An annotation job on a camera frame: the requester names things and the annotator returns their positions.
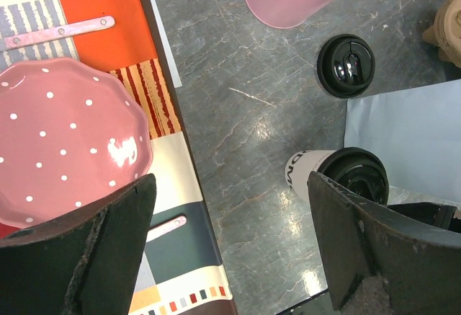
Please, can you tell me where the black coffee cup lid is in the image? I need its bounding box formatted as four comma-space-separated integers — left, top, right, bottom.
317, 147, 389, 205

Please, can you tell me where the colourful patchwork placemat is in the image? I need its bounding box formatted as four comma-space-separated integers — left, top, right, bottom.
1, 0, 236, 314

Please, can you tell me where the light blue paper bag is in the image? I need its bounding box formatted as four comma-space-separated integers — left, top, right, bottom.
344, 80, 460, 205

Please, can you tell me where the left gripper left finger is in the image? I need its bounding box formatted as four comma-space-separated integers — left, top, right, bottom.
1, 174, 156, 314

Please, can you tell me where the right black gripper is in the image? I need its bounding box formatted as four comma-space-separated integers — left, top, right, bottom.
388, 203, 460, 231

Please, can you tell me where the pink flat stick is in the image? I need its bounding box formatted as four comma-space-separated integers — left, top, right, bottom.
146, 216, 187, 242

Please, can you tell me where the pink dotted plate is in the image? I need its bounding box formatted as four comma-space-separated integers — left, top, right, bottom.
1, 58, 153, 229

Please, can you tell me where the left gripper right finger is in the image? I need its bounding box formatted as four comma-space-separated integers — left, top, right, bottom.
308, 172, 460, 314

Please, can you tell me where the white paper coffee cup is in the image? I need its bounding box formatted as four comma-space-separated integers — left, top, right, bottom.
285, 150, 334, 201

